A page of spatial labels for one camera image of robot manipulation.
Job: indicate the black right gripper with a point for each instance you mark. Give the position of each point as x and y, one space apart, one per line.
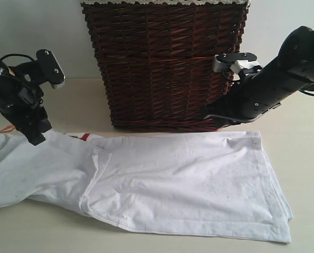
256 94

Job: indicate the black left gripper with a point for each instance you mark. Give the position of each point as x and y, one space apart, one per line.
21 104

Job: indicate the white shirt with red lettering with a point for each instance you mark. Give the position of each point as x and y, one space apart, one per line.
217 184

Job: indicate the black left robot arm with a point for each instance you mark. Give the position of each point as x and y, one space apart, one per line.
11 72

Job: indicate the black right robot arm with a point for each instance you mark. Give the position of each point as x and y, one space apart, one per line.
295 61

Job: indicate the dark brown wicker basket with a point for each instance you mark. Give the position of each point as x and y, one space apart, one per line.
156 61

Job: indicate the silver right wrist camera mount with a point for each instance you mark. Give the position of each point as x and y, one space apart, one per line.
234 62

